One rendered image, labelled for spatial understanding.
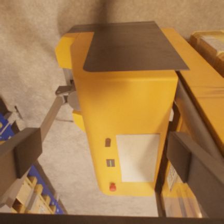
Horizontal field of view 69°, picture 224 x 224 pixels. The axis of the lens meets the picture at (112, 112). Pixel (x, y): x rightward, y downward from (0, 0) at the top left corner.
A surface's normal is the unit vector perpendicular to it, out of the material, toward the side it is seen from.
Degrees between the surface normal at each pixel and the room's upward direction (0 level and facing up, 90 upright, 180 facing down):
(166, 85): 0
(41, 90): 0
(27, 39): 0
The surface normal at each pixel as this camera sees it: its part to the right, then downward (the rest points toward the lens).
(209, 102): -0.06, -0.78
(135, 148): -0.06, 0.63
